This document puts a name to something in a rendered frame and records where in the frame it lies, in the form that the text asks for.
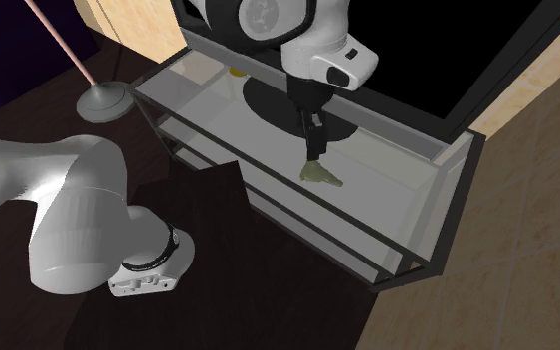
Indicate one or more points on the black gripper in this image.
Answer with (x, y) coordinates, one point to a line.
(308, 94)

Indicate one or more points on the olive green figure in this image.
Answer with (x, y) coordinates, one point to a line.
(319, 174)

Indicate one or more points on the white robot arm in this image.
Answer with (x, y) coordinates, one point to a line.
(73, 213)

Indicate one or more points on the pink floor lamp grey base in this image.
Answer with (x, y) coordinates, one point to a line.
(105, 101)

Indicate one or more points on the small yellow object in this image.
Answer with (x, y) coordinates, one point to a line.
(237, 72)

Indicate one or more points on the glass television stand black frame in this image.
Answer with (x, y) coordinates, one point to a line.
(371, 194)

